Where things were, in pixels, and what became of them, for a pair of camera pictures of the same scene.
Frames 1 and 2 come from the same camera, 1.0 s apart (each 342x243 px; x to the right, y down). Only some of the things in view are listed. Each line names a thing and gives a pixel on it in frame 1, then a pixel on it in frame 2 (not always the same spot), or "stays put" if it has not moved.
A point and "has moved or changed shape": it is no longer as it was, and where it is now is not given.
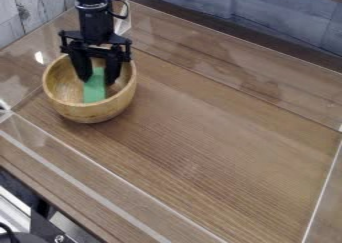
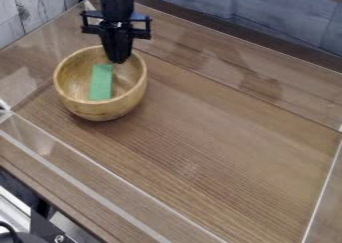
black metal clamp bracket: x=42 y=227 stays put
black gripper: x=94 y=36 → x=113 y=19
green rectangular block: x=93 y=86 has moved or changed shape
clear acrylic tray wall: x=223 y=156 stays put
